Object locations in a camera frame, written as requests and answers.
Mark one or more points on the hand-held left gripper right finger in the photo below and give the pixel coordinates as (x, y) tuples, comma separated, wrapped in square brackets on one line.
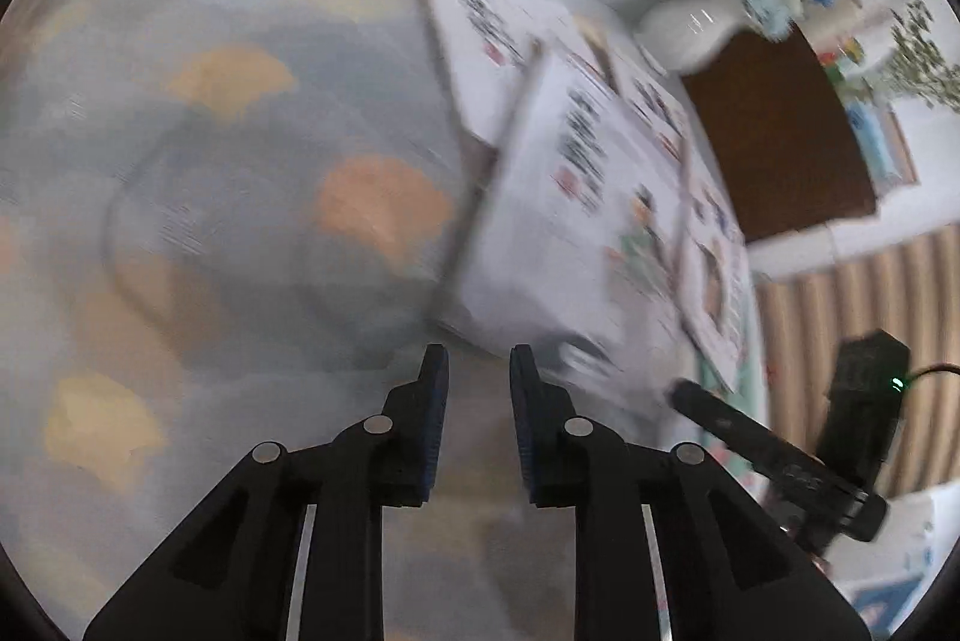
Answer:
[(521, 416)]

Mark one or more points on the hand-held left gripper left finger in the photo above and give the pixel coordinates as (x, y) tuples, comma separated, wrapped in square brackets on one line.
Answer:
[(433, 416)]

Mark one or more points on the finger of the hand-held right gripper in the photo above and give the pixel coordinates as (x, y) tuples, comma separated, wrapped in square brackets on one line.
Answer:
[(720, 416)]

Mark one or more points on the white illustrated book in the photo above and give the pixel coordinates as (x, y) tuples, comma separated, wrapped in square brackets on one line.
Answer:
[(555, 251), (480, 33)]

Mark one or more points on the brown striped fabric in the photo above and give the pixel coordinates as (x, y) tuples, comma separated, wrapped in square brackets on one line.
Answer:
[(810, 326)]

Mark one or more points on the white blue printed mat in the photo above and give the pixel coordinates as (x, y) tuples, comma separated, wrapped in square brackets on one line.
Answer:
[(892, 581)]

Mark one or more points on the colourful toy set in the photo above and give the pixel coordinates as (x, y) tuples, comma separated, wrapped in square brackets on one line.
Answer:
[(877, 138)]

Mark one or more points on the dark brown wooden cabinet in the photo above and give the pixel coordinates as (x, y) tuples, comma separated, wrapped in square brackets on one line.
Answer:
[(780, 138)]

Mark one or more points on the ginkgo leaf patterned cloth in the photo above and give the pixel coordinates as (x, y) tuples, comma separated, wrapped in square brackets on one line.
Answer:
[(225, 221)]

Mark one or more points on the green leafy sprig plant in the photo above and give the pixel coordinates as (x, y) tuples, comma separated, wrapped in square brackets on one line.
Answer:
[(922, 59)]

